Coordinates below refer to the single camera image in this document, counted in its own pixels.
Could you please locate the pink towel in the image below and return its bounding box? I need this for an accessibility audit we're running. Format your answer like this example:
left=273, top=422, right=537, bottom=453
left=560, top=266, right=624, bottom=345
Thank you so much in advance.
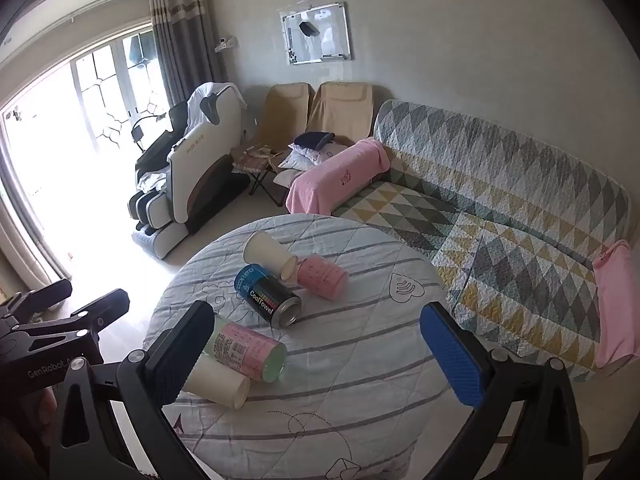
left=592, top=240, right=634, bottom=368
left=286, top=139, right=391, bottom=216

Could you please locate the folding stool with plaid seat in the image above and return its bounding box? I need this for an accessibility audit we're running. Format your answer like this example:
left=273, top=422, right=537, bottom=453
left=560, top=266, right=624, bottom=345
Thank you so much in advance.
left=230, top=144, right=287, bottom=207

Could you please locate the white paper cup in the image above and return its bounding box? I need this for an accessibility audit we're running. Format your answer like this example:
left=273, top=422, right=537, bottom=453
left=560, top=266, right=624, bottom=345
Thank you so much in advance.
left=243, top=231, right=299, bottom=282
left=184, top=355, right=251, bottom=409

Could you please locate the glass balcony door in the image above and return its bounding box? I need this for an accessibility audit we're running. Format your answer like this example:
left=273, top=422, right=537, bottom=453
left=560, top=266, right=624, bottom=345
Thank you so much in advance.
left=70, top=30, right=172, bottom=161

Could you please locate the dark navy cushion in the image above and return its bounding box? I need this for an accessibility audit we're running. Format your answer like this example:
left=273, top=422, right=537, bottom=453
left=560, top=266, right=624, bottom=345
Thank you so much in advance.
left=294, top=131, right=337, bottom=152

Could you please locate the wall whiteboard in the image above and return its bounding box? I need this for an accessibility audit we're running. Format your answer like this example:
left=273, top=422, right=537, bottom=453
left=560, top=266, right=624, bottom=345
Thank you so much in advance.
left=279, top=2, right=354, bottom=66

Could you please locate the white massage chair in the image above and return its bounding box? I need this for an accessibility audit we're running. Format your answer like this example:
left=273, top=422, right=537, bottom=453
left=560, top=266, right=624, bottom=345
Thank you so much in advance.
left=127, top=82, right=249, bottom=261

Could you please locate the white pillow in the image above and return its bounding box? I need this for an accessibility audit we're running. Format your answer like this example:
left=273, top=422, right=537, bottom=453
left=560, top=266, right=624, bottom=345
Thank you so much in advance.
left=277, top=142, right=352, bottom=172

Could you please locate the blue and black can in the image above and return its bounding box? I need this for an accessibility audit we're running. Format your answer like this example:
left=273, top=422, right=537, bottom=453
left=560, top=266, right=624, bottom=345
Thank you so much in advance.
left=234, top=262, right=304, bottom=330

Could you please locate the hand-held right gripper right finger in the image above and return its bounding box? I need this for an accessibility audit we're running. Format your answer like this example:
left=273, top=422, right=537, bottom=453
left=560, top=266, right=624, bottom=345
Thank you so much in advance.
left=420, top=302, right=586, bottom=480

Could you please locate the grey curtain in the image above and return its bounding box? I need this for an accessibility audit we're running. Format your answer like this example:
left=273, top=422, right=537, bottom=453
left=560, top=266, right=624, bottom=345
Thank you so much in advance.
left=148, top=0, right=229, bottom=127

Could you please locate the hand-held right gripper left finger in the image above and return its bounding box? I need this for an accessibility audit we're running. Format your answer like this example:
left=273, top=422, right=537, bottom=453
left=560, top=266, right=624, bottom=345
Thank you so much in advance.
left=50, top=301, right=216, bottom=480

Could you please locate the pink and green cup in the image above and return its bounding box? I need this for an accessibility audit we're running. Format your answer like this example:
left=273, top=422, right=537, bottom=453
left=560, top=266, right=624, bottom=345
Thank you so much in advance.
left=202, top=312, right=288, bottom=383

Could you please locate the white cloth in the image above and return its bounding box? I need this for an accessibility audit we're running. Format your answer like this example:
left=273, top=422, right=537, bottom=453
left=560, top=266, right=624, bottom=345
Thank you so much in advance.
left=187, top=82, right=248, bottom=125

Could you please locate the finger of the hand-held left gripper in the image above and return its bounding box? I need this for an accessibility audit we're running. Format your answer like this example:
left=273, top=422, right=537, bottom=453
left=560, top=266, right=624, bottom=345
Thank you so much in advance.
left=10, top=288, right=131, bottom=341
left=0, top=279, right=74, bottom=323

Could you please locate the striped quilted table cover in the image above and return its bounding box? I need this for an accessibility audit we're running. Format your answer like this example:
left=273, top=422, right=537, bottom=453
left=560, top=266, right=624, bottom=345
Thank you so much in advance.
left=142, top=214, right=453, bottom=480

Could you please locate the sofa with triangle-patterned quilt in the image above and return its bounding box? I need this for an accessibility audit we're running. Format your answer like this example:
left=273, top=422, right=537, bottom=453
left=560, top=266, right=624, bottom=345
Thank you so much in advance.
left=287, top=100, right=632, bottom=383

